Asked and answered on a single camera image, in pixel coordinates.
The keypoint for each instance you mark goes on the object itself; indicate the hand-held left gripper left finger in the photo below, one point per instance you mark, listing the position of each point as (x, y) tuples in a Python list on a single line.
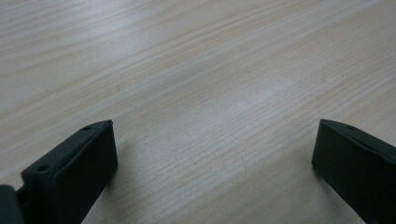
[(71, 174)]

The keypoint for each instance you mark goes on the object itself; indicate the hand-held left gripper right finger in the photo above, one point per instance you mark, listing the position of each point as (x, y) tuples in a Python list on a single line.
[(358, 168)]

